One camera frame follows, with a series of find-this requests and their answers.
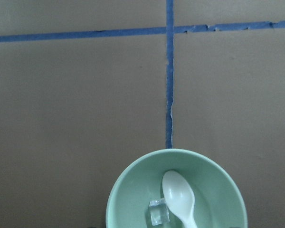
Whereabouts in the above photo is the white plastic spoon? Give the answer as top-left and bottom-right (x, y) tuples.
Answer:
(162, 171), (197, 228)

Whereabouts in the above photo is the single clear ice cube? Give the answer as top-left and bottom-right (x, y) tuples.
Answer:
(148, 198), (170, 226)

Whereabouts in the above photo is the green bowl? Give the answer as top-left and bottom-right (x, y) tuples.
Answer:
(105, 149), (248, 228)

